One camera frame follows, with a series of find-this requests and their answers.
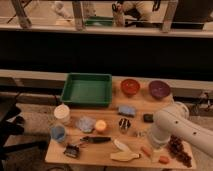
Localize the black chair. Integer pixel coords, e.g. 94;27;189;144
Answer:
0;97;47;171

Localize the bunch of dark grapes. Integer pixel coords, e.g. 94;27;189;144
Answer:
167;135;192;167

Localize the person in background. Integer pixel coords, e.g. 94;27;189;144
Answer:
112;0;161;27

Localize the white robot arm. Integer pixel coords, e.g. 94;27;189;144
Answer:
148;102;213;157

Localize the small orange ball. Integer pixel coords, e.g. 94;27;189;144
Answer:
95;120;107;133

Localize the crumpled blue cloth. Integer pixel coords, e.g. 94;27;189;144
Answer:
75;116;96;133

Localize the yellow banana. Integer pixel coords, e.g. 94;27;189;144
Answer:
110;139;141;162

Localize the purple bowl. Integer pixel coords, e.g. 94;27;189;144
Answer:
148;80;171;99

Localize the metal fork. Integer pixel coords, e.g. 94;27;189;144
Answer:
134;131;147;138

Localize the orange carrot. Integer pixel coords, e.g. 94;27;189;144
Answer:
141;146;170;164

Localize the black handled tool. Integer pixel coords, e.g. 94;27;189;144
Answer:
80;136;111;144

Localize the green plastic tray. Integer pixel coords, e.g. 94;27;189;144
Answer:
61;73;112;107

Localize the blue plastic cup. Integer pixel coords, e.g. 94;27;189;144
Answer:
50;125;66;143

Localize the blue sponge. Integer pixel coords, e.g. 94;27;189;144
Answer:
118;105;136;117

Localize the red bowl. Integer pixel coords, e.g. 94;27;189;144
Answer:
121;79;140;97

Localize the green tray in background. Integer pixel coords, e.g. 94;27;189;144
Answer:
85;16;113;27

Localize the black binder clip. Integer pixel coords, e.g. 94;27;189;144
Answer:
64;145;80;158

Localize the black rectangular block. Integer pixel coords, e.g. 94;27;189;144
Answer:
143;114;153;123

